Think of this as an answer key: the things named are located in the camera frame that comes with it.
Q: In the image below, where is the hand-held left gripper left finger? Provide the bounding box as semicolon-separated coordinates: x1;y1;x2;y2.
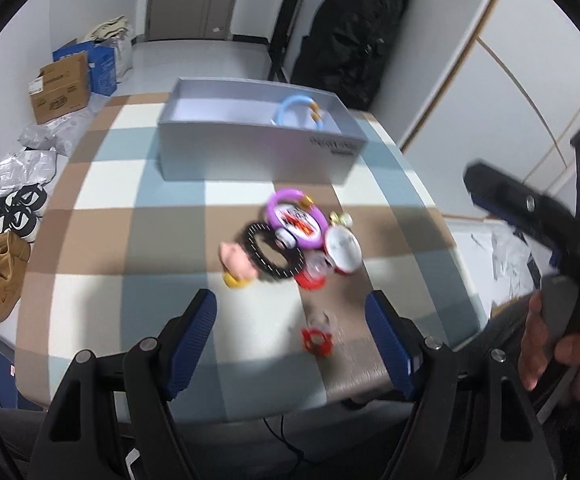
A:
30;287;219;480

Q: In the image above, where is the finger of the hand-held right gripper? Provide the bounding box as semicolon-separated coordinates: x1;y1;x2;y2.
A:
463;160;579;252

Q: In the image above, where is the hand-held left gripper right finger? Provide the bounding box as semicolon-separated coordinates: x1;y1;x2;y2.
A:
364;289;556;480

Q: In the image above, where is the pink pig figure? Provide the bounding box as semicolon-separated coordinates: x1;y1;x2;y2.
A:
220;240;261;289

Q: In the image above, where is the red clear ornament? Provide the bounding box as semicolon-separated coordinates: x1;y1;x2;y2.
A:
295;255;334;292

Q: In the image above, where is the red rimmed round badge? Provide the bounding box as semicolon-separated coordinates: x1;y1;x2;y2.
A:
322;225;363;276

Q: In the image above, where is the black bead bracelet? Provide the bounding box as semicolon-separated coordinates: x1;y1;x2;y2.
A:
242;221;307;281

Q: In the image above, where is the round white printed badge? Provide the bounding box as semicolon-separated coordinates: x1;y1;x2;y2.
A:
277;205;321;238

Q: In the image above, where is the purple bracelet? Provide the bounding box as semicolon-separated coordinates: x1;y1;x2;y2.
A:
266;188;329;250

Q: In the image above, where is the grey cardboard box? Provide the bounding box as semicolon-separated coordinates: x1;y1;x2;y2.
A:
157;77;369;186

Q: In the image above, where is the white plastic sheet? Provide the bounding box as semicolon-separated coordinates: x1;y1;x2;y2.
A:
445;217;551;311

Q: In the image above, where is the white wardrobe with gold trim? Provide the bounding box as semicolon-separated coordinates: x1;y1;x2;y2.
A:
400;0;580;221

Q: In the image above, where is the black and white shoe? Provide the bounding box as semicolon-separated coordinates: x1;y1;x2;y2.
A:
4;187;50;213
0;205;40;243

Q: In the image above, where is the black backpack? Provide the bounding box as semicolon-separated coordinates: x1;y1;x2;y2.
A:
290;0;411;111

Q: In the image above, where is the clear plastic bag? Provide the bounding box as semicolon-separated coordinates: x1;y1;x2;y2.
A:
18;110;95;156
0;150;58;196

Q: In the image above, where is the black metal stand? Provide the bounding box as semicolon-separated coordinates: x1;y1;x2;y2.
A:
269;0;311;83

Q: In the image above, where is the brown cardboard box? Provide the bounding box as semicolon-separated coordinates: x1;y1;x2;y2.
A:
27;51;93;125

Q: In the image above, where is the blue carton box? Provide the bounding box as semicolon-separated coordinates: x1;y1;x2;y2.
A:
52;42;118;97

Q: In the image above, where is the beige tote bag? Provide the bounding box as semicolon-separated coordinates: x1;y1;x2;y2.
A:
82;17;134;83

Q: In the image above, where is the grey door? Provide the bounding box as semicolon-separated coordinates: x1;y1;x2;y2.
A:
147;0;243;42

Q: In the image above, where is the small red ring ornament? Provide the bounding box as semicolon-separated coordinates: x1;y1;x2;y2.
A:
301;312;333;357

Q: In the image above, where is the black cable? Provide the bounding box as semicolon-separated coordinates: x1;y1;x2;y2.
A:
262;414;321;466

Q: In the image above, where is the light blue bracelet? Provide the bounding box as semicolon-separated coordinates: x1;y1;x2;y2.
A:
272;94;327;133

